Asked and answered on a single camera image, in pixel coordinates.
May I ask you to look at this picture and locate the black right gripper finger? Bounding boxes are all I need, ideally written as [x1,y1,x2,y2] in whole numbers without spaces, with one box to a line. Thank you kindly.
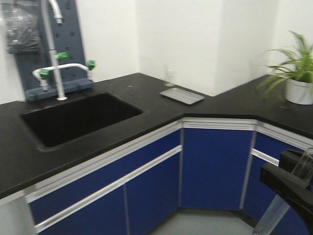
[280,149,313,174]
[260,163,313,234]

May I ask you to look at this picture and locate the grey metal tray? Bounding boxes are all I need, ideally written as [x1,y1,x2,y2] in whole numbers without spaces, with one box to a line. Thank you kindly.
[160,88,205,105]

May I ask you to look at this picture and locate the blue cabinet door right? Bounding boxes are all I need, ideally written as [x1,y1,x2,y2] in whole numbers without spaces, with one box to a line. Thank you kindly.
[243,133,309,235]

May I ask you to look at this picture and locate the white plant pot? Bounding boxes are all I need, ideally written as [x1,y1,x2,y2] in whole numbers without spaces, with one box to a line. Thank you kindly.
[285,79,313,105]

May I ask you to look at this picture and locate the blue corner cabinet door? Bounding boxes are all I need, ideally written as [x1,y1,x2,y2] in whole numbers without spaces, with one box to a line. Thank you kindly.
[181,128,253,211]

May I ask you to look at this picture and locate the green spider plant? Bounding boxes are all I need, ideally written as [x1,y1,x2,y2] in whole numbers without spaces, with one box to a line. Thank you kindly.
[257,30,313,99]

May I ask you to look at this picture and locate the blue cabinet door middle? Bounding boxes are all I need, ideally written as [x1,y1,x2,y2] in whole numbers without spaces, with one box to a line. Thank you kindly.
[124,129,183,235]

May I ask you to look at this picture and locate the clear glass beaker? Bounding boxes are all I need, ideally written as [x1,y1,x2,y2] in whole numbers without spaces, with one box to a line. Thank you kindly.
[164,70,175,87]

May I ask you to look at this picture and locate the blue cabinet door left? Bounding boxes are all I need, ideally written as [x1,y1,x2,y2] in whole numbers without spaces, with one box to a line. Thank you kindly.
[30,185,129,235]

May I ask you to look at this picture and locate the black lab sink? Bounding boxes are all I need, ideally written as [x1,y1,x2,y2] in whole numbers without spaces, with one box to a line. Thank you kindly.
[21,93,142,148]

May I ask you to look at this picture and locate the grey-blue pegboard drying rack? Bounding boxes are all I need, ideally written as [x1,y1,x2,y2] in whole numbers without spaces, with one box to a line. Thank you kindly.
[13,0,88,101]

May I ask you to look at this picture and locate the white lab faucet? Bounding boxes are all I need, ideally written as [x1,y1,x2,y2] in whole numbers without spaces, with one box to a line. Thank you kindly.
[32,0,96,101]

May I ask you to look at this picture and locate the clear plastic bag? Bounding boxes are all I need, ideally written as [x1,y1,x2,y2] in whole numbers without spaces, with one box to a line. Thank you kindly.
[0,0,40,54]

